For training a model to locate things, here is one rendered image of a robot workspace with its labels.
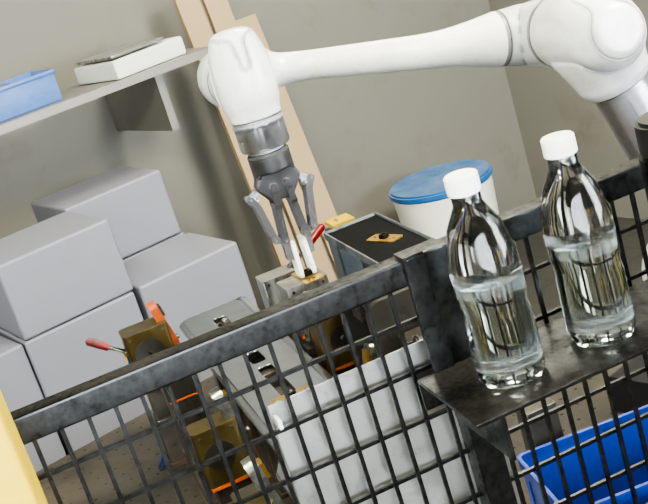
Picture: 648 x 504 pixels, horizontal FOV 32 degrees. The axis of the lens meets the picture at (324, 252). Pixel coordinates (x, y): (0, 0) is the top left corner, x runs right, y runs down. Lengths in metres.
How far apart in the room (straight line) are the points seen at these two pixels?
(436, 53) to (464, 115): 3.70
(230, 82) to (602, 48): 0.60
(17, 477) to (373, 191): 4.51
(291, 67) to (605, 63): 0.57
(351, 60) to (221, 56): 0.27
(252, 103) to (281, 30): 3.20
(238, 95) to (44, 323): 1.80
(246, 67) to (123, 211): 2.20
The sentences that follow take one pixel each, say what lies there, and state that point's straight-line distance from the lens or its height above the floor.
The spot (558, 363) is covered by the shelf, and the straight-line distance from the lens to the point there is 1.06.
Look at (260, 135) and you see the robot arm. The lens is 1.89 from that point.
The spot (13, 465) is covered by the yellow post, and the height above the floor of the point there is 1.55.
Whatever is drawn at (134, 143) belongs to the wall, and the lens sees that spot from 4.71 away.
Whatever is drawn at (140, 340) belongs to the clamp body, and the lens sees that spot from 2.69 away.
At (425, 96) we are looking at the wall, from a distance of 5.53.
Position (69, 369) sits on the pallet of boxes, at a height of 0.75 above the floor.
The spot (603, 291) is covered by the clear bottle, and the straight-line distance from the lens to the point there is 1.05.
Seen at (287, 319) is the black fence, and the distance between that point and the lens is 1.04.
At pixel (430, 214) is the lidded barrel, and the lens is 4.82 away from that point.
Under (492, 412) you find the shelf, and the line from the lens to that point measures 1.00.
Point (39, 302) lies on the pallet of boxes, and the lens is 3.53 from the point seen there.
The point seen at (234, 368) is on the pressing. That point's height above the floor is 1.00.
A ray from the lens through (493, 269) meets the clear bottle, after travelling 0.99.
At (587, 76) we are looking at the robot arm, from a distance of 1.92.
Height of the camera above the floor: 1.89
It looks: 17 degrees down
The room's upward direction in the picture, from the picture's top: 17 degrees counter-clockwise
